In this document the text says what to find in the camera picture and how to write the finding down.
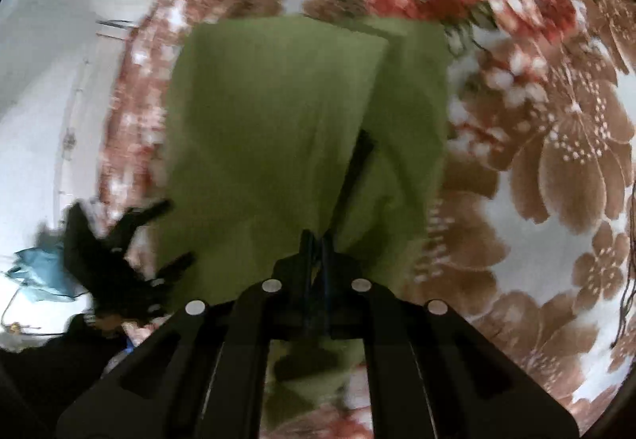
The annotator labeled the light blue cloth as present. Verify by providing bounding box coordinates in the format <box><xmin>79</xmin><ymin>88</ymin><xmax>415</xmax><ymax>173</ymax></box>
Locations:
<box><xmin>6</xmin><ymin>240</ymin><xmax>87</xmax><ymax>303</ymax></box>

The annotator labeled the floral printed blanket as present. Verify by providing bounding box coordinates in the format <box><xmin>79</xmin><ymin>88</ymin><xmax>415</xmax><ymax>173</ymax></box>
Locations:
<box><xmin>97</xmin><ymin>0</ymin><xmax>636</xmax><ymax>439</ymax></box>

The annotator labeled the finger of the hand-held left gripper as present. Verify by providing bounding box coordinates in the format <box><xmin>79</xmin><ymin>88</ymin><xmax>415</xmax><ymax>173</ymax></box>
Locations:
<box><xmin>107</xmin><ymin>199</ymin><xmax>174</xmax><ymax>246</ymax></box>
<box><xmin>149</xmin><ymin>251</ymin><xmax>196</xmax><ymax>286</ymax></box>

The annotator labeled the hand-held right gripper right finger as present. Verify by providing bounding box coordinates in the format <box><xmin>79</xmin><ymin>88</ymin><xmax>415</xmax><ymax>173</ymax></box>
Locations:
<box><xmin>318</xmin><ymin>235</ymin><xmax>581</xmax><ymax>439</ymax></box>

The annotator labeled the green garment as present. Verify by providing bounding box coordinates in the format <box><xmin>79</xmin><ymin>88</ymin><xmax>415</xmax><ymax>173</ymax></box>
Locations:
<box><xmin>149</xmin><ymin>14</ymin><xmax>450</xmax><ymax>439</ymax></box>

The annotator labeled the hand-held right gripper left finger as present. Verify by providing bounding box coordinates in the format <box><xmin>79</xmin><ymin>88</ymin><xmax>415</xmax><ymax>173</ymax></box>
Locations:
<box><xmin>56</xmin><ymin>229</ymin><xmax>319</xmax><ymax>439</ymax></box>

